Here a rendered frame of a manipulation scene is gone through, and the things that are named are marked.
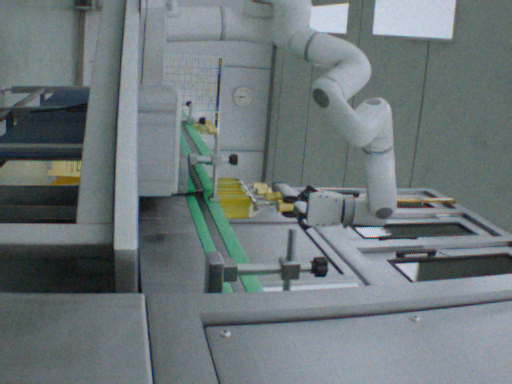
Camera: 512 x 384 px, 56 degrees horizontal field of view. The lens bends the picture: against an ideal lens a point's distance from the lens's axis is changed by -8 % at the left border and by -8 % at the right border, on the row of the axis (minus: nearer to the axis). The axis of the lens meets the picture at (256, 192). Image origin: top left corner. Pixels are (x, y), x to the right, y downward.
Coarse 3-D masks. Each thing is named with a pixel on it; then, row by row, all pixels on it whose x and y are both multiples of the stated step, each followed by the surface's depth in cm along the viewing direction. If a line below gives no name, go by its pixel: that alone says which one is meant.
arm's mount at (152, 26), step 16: (144, 0) 117; (160, 0) 118; (144, 16) 116; (160, 16) 117; (144, 32) 120; (160, 32) 120; (144, 48) 123; (160, 48) 124; (144, 64) 126; (160, 64) 127; (144, 80) 130; (160, 80) 131
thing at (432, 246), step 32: (288, 192) 208; (352, 192) 224; (416, 192) 237; (352, 224) 188; (416, 224) 194; (448, 224) 198; (480, 224) 197; (352, 256) 150; (384, 256) 162; (416, 256) 163; (448, 256) 164; (480, 256) 167
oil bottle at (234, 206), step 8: (224, 200) 142; (232, 200) 143; (240, 200) 143; (248, 200) 144; (256, 200) 145; (224, 208) 143; (232, 208) 143; (240, 208) 144; (248, 208) 144; (256, 208) 145; (232, 216) 144; (240, 216) 144; (248, 216) 145
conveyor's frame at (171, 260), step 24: (168, 216) 115; (144, 240) 101; (168, 240) 102; (192, 240) 103; (144, 264) 91; (168, 264) 92; (192, 264) 92; (144, 288) 82; (168, 288) 83; (192, 288) 84
